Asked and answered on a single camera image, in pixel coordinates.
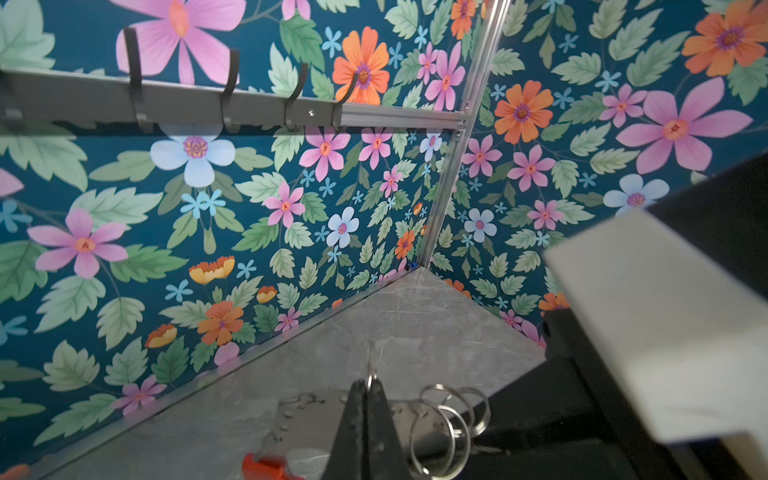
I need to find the red handled key ring organizer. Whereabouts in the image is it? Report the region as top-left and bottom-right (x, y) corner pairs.
(241, 357), (491, 479)

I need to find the grey wall hook rack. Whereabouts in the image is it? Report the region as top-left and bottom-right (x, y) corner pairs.
(1, 27), (367, 133)

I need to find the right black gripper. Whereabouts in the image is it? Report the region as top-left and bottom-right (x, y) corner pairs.
(455, 152), (768, 480)

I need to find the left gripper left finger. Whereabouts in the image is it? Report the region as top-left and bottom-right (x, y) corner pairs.
(321, 380), (368, 480)

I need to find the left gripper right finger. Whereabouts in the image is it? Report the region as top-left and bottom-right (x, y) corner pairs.
(365, 378), (411, 480)

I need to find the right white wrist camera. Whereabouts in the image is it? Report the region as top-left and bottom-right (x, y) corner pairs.
(545, 211), (767, 479)

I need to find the aluminium cage frame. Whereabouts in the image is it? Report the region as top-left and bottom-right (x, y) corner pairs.
(333, 0), (512, 269)

